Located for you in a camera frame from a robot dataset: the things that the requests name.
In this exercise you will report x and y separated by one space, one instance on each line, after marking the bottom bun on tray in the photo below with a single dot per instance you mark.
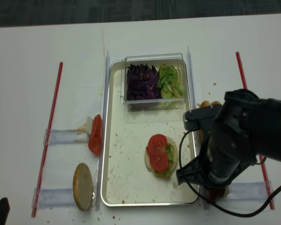
147 161

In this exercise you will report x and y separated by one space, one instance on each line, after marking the left lower clear cross holder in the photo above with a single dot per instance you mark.
50 198

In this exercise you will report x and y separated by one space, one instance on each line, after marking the left red rail strip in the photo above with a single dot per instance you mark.
39 181

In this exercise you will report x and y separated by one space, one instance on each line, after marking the right red rail strip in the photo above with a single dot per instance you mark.
262 159

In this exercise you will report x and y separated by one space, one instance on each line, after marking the white rectangular metal tray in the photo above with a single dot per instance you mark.
125 179

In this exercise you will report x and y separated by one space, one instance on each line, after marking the sesame bun half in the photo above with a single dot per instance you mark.
216 103
203 104

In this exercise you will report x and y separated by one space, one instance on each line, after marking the right sesame bun left half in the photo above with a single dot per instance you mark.
203 104

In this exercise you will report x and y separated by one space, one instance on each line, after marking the clear plastic salad container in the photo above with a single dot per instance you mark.
172 59

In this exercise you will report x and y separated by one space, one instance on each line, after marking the shredded purple cabbage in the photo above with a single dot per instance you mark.
142 83

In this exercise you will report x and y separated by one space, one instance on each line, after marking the left upper clear cross holder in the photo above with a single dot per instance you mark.
56 136

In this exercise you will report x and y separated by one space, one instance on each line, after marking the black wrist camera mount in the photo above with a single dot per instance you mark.
201 118

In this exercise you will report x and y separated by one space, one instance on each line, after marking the right lower clear cross holder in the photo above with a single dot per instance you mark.
248 191

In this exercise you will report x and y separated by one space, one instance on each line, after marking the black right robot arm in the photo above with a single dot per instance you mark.
233 135

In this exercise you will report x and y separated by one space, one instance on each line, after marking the black left robot part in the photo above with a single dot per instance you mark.
4 210

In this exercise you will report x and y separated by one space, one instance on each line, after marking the clear cross holder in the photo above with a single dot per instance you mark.
50 198
56 136
248 191

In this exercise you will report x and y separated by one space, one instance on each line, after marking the left clear long rail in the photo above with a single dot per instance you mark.
103 131

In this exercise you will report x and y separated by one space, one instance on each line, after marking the white pusher block right lower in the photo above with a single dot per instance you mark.
227 190

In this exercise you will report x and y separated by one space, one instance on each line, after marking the lettuce under tomato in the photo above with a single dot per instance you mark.
168 173

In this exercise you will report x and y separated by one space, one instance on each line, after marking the stack of meat slices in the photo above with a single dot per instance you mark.
214 194

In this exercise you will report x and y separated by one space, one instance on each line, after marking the left standing tomato slices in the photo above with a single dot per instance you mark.
95 136

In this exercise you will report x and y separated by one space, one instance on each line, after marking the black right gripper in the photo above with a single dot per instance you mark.
219 162

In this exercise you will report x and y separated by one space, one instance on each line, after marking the white pusher block left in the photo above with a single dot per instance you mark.
88 126

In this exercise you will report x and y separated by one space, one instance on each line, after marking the tomato slices on bun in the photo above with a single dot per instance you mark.
156 150

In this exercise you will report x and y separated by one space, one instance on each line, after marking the green lettuce pieces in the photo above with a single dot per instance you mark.
170 82

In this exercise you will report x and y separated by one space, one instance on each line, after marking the white pusher block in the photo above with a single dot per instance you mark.
227 190
88 126

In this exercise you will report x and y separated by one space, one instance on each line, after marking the red rail strip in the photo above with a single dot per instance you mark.
262 159
39 181

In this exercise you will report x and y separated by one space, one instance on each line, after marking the left standing bun half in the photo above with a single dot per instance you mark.
82 187

